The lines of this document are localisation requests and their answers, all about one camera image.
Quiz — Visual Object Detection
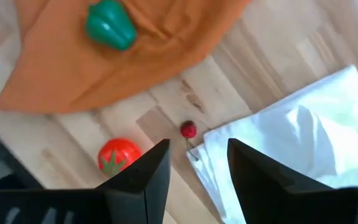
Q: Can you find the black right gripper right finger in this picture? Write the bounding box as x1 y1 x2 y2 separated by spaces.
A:
227 138 335 224

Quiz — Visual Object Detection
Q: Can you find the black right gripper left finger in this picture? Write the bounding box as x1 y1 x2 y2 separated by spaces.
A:
95 139 171 224

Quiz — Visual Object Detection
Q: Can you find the red toy tomato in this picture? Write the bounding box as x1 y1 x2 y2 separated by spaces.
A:
97 138 143 179

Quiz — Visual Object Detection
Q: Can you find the orange cloth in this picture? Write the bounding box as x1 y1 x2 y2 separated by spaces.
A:
0 0 251 114

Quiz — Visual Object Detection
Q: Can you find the green toy bell pepper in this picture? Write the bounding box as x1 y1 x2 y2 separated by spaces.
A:
85 0 138 52

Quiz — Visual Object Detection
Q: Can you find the white cloth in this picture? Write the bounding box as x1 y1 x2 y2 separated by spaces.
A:
186 64 358 224

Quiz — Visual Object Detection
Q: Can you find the black aluminium table frame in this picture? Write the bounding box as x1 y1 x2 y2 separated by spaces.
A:
0 119 45 191

